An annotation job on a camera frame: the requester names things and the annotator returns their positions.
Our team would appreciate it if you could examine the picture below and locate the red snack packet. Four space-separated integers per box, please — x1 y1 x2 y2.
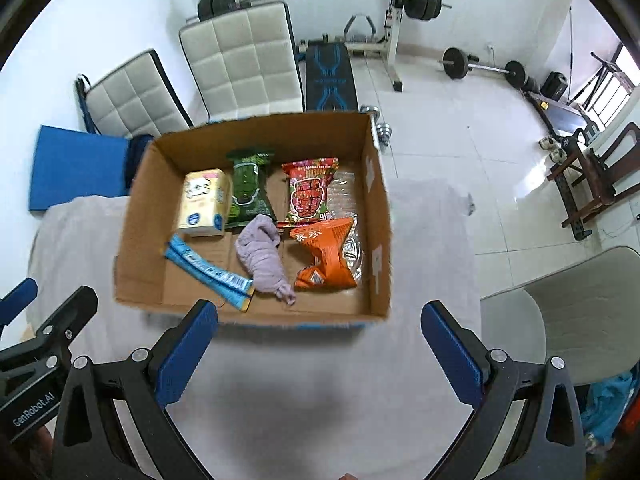
279 157 340 227

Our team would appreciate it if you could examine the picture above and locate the pair of white shoes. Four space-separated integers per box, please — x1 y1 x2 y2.
539 134 569 164

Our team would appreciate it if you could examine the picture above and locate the treadmill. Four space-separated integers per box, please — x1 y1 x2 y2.
521 89 601 142

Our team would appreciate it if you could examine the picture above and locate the yellow white tissue pack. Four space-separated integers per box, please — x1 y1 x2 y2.
177 168 234 238

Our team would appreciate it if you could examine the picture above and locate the white plastic chair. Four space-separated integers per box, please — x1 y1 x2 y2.
480 245 640 387

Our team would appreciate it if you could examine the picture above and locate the dark wooden chair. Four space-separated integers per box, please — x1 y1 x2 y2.
546 122 640 242

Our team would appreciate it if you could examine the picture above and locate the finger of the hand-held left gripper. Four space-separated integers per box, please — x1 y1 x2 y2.
0 277 39 333
20 285 99 362

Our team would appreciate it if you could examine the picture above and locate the cardboard box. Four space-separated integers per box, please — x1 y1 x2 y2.
114 111 393 332

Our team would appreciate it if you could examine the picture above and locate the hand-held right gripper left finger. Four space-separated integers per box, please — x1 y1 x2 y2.
51 300 220 480

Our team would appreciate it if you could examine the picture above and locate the black speaker box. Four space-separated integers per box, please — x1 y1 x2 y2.
539 70 571 102

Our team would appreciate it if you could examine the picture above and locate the grey curved bench handle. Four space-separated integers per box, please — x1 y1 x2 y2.
344 13 377 44

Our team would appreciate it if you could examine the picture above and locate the long blue snack packet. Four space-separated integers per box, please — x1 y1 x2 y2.
163 233 255 313

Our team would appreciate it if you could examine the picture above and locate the green snack packet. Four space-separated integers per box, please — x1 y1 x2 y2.
224 147 279 227

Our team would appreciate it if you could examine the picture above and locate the black blue weight bench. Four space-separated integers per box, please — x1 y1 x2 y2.
297 39 362 114

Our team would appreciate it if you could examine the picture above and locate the lilac grey cloth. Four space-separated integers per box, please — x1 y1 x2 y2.
234 214 297 306

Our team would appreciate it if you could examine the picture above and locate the blue foam mat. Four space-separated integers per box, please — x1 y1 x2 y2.
28 124 133 217

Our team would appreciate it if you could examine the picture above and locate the orange snack packet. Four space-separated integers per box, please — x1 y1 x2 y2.
288 217 364 291

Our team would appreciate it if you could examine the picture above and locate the black folding stand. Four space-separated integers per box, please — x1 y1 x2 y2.
569 41 637 122

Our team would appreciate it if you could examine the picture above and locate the blue plastic bag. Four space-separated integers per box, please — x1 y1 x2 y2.
581 366 640 455

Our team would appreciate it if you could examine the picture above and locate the short barbell with black plates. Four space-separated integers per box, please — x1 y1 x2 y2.
439 47 529 89

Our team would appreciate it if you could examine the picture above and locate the navy blue bag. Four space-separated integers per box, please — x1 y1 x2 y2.
124 133 157 197

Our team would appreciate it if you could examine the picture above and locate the white quilted chair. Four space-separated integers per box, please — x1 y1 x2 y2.
74 48 195 140
178 1 306 127

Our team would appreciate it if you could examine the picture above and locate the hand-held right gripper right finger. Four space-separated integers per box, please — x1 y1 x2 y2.
421 301 586 480

